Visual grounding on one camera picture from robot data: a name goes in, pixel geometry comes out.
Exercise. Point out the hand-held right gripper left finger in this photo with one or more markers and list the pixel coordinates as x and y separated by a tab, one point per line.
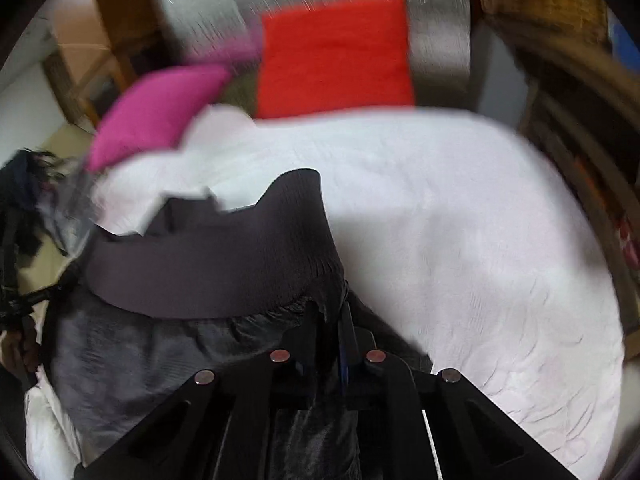
300	370

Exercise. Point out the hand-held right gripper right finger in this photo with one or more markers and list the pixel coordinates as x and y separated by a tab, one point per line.
345	360

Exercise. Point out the dark navy quilted jacket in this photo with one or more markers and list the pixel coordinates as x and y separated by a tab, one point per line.
200	270

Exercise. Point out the pile of dark clothes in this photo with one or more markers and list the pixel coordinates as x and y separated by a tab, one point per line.
20	175

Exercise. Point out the person's left hand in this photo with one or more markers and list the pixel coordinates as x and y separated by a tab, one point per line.
22	355

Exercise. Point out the grey folded garment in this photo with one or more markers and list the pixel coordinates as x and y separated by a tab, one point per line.
70	210

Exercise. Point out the white bed cover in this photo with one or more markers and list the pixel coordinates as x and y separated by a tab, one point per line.
450	235

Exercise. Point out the pink pillow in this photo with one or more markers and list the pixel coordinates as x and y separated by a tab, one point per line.
150	110

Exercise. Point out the red pillow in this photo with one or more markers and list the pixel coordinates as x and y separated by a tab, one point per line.
335	60

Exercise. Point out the blue box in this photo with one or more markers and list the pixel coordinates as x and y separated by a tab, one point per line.
625	45

